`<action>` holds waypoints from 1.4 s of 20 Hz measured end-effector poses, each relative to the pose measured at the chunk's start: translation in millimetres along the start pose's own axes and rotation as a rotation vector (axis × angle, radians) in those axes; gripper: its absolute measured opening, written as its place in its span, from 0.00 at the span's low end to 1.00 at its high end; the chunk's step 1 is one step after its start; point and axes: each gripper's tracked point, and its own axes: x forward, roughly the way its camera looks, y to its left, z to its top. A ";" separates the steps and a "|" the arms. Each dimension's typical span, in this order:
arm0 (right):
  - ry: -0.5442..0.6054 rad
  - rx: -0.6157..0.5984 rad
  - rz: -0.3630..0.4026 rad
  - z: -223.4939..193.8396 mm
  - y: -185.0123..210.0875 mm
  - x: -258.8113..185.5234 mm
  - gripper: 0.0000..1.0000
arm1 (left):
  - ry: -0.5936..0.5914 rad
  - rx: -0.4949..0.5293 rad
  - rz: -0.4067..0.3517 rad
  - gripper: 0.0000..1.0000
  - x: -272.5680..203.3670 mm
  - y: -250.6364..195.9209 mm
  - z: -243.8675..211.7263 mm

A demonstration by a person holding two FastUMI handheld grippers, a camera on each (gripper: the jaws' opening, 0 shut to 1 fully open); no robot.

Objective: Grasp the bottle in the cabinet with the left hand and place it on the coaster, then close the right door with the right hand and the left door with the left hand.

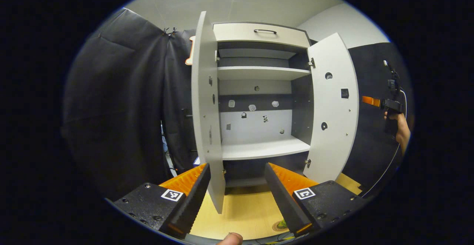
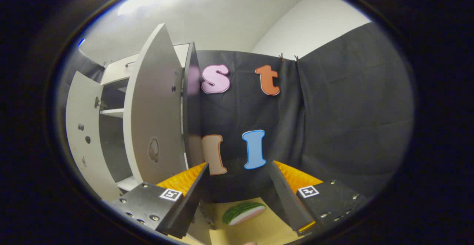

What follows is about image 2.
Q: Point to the watermelon slice toy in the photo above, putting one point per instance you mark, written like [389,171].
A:
[240,211]

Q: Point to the white cabinet with grey interior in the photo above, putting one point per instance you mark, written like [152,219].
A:
[192,119]

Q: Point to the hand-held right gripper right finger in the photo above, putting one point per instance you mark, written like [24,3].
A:
[287,200]

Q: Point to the white cabinet door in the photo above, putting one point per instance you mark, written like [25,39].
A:
[155,100]
[81,104]

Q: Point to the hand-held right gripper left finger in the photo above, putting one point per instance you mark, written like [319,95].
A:
[192,200]

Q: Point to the white cabinet drawer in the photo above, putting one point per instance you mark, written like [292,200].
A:
[114,73]

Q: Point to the black backdrop cloth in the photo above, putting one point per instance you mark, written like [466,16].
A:
[83,61]
[333,126]

